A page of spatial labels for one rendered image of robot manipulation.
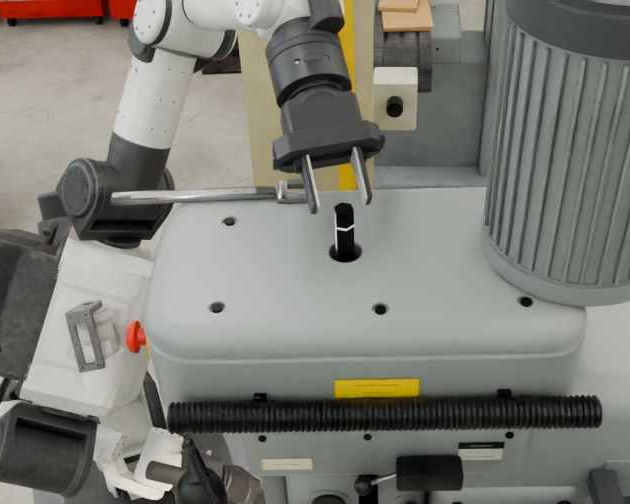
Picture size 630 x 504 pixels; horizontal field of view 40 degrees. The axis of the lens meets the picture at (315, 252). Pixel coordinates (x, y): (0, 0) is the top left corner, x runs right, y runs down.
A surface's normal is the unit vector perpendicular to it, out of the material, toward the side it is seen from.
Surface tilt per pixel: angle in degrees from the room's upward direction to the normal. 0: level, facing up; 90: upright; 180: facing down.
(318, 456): 90
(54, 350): 58
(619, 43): 90
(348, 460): 90
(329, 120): 30
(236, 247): 0
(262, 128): 90
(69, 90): 0
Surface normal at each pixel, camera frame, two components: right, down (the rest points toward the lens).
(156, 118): 0.53, 0.47
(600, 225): -0.16, 0.65
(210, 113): -0.04, -0.76
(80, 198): -0.68, 0.02
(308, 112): 0.07, -0.34
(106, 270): 0.23, 0.11
